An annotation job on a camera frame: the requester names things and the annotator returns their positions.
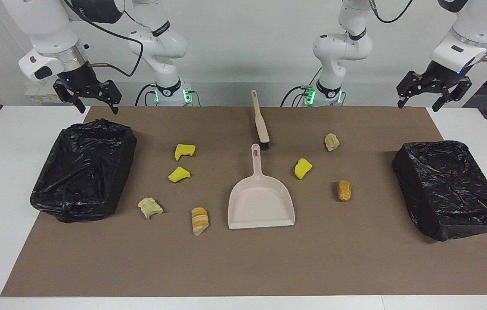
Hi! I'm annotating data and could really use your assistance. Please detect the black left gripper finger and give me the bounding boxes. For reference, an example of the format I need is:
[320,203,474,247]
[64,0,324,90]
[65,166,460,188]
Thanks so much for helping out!
[397,71,421,108]
[432,77,472,112]

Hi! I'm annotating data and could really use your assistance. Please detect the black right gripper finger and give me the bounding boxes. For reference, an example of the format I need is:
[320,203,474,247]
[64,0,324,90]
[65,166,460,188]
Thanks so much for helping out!
[53,79,87,114]
[105,80,122,115]

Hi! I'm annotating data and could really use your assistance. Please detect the notched yellow sponge piece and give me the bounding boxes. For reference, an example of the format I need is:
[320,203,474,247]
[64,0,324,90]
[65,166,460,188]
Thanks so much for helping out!
[174,144,196,162]

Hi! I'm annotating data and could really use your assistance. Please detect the pale beige crust piece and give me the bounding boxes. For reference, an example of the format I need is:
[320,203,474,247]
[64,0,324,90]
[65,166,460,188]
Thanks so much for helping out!
[324,133,341,152]

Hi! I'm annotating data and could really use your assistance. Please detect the wedge yellow sponge piece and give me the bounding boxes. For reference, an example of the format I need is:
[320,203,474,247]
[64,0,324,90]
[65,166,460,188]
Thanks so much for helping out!
[168,166,191,183]

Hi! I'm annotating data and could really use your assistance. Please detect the pale flaky pastry piece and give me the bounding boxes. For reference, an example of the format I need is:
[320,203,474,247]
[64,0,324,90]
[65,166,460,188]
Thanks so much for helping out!
[138,197,164,219]

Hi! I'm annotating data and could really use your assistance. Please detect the brown bread roll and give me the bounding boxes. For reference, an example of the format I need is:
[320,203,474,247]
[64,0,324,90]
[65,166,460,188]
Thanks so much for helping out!
[337,180,352,202]

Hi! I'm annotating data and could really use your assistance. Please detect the chunky yellow sponge piece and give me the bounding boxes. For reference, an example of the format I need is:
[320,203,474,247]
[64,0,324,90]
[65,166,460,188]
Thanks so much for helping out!
[294,158,313,180]

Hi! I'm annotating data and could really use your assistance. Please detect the beige hand brush black bristles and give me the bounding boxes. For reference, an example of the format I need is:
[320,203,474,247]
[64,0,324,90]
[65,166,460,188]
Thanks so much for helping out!
[251,90,270,150]

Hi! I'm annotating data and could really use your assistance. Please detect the orange striped croissant piece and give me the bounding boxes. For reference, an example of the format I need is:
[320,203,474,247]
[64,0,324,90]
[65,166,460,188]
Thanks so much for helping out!
[191,207,209,236]

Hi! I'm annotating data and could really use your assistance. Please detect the beige plastic dustpan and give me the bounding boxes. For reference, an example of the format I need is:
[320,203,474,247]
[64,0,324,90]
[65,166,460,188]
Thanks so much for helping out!
[227,143,295,229]

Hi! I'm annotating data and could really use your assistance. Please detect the bin lined with black bag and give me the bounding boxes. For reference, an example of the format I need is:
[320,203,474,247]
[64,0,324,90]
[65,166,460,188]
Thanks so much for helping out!
[30,118,137,223]
[392,140,487,242]

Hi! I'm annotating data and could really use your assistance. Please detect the brown table mat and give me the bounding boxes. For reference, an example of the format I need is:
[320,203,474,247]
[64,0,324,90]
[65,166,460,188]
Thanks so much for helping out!
[0,106,487,297]

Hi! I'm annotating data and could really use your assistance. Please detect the black right base cable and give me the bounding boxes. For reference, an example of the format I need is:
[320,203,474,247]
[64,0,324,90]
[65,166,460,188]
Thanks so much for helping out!
[135,83,201,107]

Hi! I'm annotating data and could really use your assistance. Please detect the black base cable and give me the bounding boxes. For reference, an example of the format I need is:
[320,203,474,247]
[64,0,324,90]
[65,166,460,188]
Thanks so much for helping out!
[281,67,313,107]
[135,83,201,107]

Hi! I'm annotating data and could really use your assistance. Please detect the white wall socket box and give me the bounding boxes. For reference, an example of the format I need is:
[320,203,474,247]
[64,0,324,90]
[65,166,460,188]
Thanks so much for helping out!
[25,83,62,104]

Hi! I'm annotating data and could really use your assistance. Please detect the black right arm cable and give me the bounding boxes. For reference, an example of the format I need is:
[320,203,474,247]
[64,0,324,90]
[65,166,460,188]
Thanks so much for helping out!
[63,0,145,78]

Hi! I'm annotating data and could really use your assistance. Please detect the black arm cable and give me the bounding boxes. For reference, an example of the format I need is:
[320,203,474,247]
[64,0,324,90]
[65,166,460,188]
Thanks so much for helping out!
[368,0,487,64]
[63,0,145,78]

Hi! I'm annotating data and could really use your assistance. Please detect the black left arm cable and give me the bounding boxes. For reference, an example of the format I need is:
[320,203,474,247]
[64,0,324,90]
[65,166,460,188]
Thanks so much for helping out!
[368,0,487,64]

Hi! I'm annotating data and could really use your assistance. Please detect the black left base cable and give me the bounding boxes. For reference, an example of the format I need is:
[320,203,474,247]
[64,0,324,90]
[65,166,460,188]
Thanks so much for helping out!
[281,67,313,107]

